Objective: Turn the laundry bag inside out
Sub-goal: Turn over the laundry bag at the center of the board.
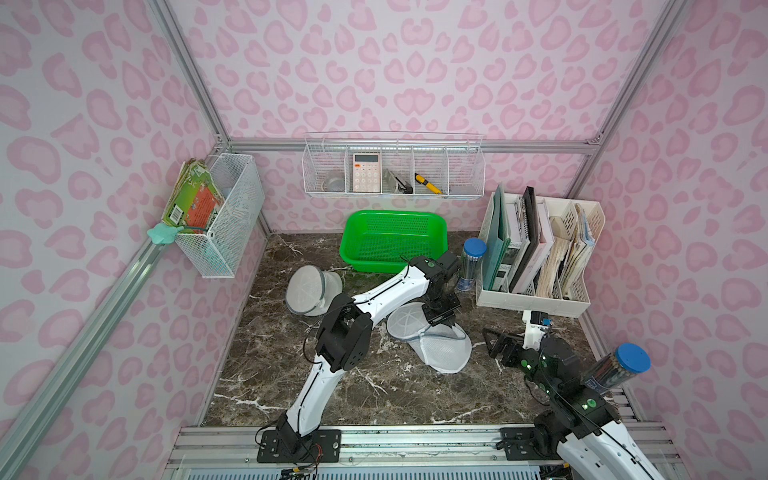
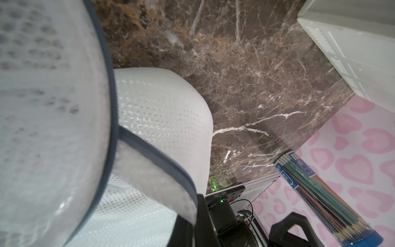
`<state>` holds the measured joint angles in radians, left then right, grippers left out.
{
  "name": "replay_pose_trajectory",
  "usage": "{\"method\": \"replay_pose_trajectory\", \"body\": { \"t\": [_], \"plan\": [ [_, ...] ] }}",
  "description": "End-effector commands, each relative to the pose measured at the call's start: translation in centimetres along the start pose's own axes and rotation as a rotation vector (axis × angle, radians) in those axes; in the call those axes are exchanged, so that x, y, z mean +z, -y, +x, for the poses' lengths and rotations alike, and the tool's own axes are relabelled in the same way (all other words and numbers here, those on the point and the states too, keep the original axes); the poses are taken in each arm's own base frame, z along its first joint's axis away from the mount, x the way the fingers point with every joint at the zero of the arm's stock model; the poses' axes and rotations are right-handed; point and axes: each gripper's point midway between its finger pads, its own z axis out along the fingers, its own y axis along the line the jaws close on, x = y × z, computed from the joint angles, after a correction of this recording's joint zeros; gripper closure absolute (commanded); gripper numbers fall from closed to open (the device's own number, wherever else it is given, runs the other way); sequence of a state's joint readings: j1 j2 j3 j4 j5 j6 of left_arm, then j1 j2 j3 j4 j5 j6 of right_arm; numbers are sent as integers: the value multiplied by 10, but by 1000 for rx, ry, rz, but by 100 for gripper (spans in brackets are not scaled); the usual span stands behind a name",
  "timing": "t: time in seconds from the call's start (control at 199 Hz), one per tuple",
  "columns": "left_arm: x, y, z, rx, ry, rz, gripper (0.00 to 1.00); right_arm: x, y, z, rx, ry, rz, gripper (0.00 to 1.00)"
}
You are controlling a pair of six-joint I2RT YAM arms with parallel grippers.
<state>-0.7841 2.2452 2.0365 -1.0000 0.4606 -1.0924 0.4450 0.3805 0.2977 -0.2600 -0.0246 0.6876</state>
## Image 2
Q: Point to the white file organizer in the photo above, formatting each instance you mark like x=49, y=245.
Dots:
x=358, y=38

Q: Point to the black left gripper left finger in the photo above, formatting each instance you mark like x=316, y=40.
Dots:
x=182, y=234

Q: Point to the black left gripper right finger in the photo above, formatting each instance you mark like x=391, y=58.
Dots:
x=204, y=232

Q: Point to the white mesh bag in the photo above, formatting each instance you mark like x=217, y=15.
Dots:
x=92, y=156

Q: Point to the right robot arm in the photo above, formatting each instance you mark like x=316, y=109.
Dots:
x=235, y=224

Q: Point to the pencil tube blue lid lying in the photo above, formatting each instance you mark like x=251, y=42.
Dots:
x=347, y=227

